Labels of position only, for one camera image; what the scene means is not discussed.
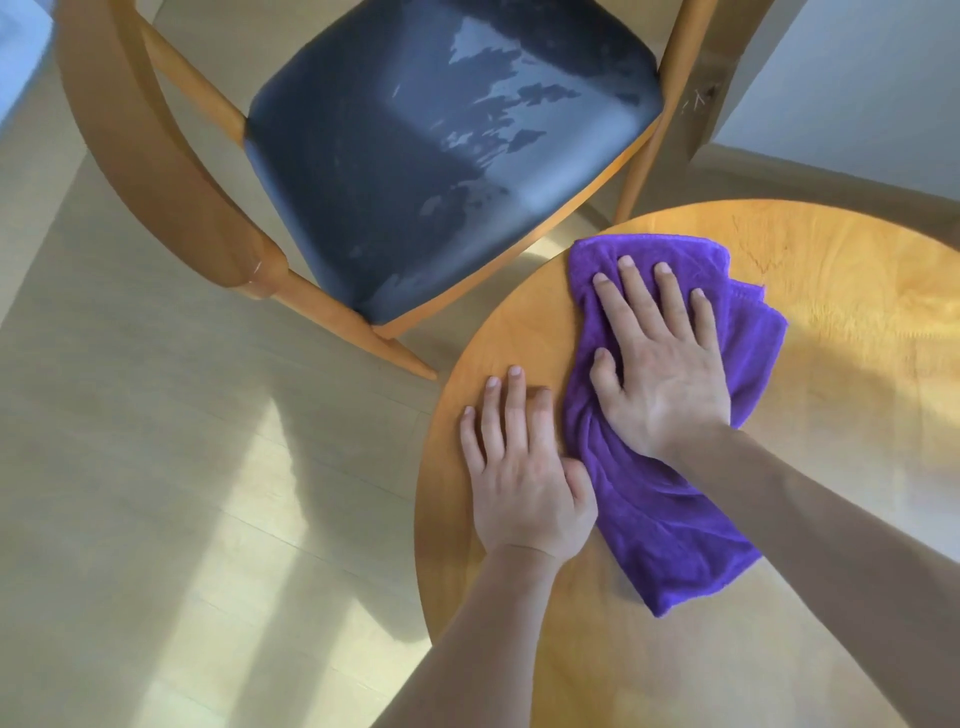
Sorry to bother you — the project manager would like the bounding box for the person's left hand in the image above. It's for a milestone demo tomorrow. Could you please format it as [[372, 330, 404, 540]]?
[[458, 365, 599, 564]]

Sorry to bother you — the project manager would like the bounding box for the person's right hand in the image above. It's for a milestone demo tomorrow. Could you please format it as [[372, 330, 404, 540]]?
[[590, 254, 733, 463]]

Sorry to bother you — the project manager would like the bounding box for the purple microfibre cloth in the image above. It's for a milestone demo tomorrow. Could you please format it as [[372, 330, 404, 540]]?
[[562, 233, 789, 619]]

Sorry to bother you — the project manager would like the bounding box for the wooden chair with black seat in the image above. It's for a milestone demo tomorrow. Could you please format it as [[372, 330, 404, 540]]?
[[56, 0, 721, 382]]

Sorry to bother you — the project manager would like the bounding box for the person's left forearm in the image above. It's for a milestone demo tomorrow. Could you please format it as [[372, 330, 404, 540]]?
[[371, 547, 564, 728]]

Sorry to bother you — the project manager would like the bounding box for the person's right forearm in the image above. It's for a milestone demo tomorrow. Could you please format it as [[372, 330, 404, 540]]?
[[659, 423, 960, 673]]

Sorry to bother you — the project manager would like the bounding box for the round wooden table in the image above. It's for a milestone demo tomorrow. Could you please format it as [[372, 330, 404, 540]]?
[[413, 198, 960, 728]]

